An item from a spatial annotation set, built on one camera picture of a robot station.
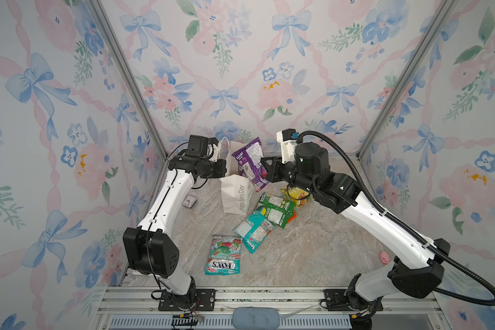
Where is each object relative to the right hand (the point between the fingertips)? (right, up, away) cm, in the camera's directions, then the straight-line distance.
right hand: (260, 158), depth 63 cm
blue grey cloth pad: (-1, -53, +5) cm, 53 cm away
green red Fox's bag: (-13, -38, +19) cm, 44 cm away
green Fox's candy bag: (+9, -20, +30) cm, 37 cm away
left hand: (-12, -2, +18) cm, 22 cm away
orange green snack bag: (+17, -24, +31) cm, 42 cm away
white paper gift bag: (-8, -11, +18) cm, 23 cm away
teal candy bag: (-1, -28, +25) cm, 38 cm away
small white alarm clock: (-32, -18, +35) cm, 50 cm away
